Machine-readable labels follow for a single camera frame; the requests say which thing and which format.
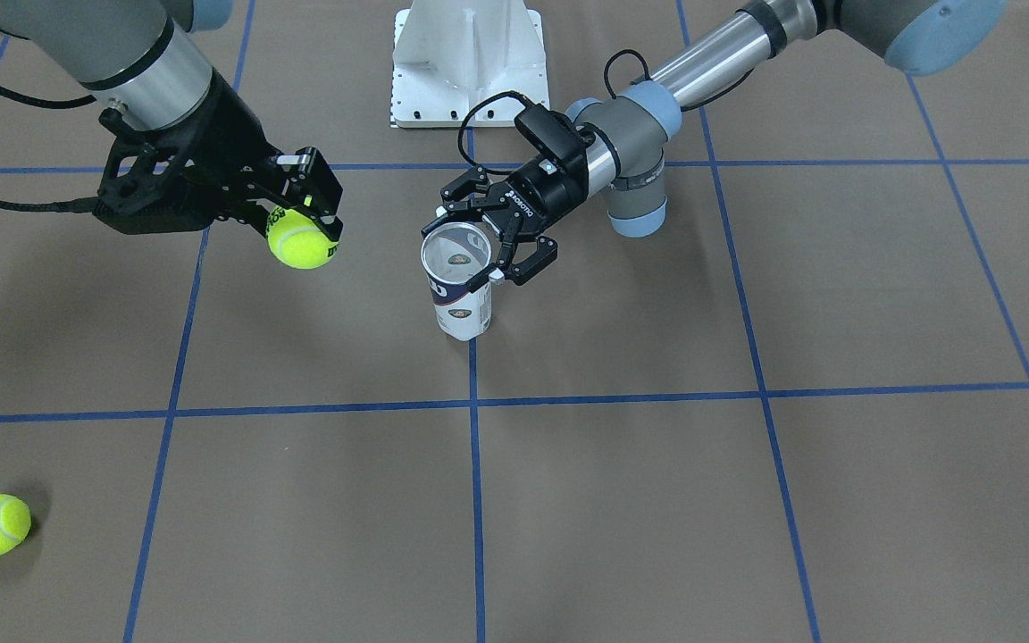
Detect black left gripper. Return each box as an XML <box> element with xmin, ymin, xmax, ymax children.
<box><xmin>421</xmin><ymin>147</ymin><xmax>591</xmax><ymax>294</ymax></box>

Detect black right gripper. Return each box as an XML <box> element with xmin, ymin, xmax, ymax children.
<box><xmin>93</xmin><ymin>71</ymin><xmax>343</xmax><ymax>243</ymax></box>

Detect clear plastic ball tube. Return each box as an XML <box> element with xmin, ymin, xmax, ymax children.
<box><xmin>421</xmin><ymin>222</ymin><xmax>491</xmax><ymax>341</ymax></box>

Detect yellow tennis ball plain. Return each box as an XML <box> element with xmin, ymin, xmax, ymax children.
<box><xmin>264</xmin><ymin>206</ymin><xmax>339</xmax><ymax>270</ymax></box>

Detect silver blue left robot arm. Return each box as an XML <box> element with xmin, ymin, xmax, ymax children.
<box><xmin>421</xmin><ymin>1</ymin><xmax>1006</xmax><ymax>292</ymax></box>

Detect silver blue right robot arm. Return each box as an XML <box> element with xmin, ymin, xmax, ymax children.
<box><xmin>0</xmin><ymin>1</ymin><xmax>343</xmax><ymax>243</ymax></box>

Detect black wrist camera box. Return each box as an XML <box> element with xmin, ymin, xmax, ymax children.
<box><xmin>515</xmin><ymin>104</ymin><xmax>587</xmax><ymax>168</ymax></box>

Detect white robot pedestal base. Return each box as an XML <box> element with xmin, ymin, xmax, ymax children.
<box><xmin>389</xmin><ymin>1</ymin><xmax>549</xmax><ymax>128</ymax></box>

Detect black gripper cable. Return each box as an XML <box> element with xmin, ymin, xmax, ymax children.
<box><xmin>458</xmin><ymin>49</ymin><xmax>748</xmax><ymax>171</ymax></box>

